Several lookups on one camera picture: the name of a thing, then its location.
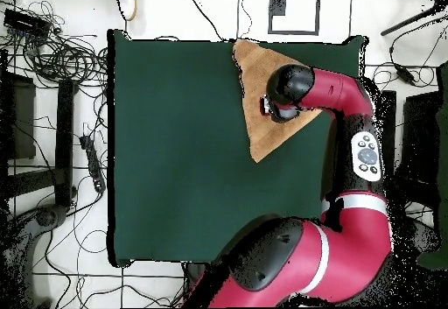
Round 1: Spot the grey stand base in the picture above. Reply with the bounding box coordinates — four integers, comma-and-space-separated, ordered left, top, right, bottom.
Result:
0, 203, 69, 309
402, 217, 443, 254

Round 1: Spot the dark green table cloth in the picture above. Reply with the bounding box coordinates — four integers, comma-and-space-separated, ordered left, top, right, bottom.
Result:
106, 28, 369, 268

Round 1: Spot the white round object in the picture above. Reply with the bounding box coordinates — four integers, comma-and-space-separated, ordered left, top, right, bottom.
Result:
115, 0, 138, 22

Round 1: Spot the black stand crossbar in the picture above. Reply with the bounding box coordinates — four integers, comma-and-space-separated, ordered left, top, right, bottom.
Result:
6, 167, 59, 198
398, 177, 438, 208

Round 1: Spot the black power strip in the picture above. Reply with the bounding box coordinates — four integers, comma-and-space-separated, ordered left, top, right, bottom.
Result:
79, 134, 107, 194

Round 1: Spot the black electronics box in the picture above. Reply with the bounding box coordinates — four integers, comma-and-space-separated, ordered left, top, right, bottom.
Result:
3, 8, 52, 39

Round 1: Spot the black flat panel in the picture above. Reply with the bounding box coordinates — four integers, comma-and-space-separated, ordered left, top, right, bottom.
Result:
0, 72, 37, 161
399, 91, 443, 184

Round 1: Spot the tan towel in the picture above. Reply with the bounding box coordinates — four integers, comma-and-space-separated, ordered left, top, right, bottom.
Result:
231, 38, 323, 164

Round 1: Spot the black rod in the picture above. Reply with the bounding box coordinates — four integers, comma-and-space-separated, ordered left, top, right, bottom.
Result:
380, 6, 438, 37

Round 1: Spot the grey square tape frame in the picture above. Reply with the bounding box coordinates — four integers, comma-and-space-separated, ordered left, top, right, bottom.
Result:
268, 0, 321, 36

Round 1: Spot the tangle of black cables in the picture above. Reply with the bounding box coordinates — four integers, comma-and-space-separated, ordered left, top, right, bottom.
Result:
6, 2, 109, 88

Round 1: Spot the black power adapter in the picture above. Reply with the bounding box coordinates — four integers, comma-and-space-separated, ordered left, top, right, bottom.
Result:
395, 66, 417, 86

